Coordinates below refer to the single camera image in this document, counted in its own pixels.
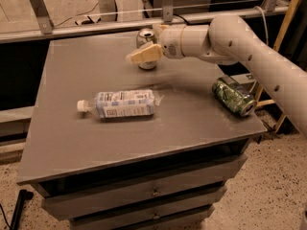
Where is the grey drawer cabinet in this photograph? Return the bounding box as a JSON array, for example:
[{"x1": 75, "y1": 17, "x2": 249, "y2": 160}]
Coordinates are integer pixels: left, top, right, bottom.
[{"x1": 17, "y1": 32, "x2": 264, "y2": 230}]

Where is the metal railing bar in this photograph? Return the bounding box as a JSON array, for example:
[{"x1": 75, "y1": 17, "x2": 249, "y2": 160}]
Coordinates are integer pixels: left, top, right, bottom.
[{"x1": 0, "y1": 6, "x2": 289, "y2": 45}]

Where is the left metal bracket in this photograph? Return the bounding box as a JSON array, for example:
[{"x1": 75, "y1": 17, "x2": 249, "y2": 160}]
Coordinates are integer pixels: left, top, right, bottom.
[{"x1": 29, "y1": 0, "x2": 54, "y2": 35}]

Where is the black stand foot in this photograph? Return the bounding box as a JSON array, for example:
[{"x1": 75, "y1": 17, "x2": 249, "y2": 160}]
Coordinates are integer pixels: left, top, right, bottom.
[{"x1": 10, "y1": 189, "x2": 34, "y2": 230}]

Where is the white cable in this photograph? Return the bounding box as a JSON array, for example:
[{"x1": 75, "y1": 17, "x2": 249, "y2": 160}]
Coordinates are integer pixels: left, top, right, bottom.
[{"x1": 253, "y1": 5, "x2": 269, "y2": 46}]

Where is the clear plastic water bottle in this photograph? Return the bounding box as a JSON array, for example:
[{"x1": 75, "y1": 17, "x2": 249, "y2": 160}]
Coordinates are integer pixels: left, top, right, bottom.
[{"x1": 77, "y1": 89, "x2": 154, "y2": 119}]

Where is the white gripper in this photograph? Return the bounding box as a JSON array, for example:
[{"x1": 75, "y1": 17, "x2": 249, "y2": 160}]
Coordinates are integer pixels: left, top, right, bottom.
[{"x1": 126, "y1": 24, "x2": 185, "y2": 64}]

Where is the middle metal bracket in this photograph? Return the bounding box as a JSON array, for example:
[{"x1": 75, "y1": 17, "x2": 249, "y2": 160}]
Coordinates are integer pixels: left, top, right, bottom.
[{"x1": 162, "y1": 0, "x2": 174, "y2": 22}]

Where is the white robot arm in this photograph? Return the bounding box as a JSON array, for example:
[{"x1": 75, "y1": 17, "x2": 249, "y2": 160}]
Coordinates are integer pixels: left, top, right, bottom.
[{"x1": 127, "y1": 14, "x2": 307, "y2": 135}]

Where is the green soda can lying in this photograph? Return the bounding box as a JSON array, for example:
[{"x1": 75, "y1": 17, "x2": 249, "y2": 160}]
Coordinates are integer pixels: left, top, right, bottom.
[{"x1": 212, "y1": 75, "x2": 256, "y2": 117}]

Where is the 7up soda can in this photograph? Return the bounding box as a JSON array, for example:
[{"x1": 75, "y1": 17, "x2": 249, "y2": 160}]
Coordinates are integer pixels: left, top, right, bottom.
[{"x1": 136, "y1": 28, "x2": 156, "y2": 70}]

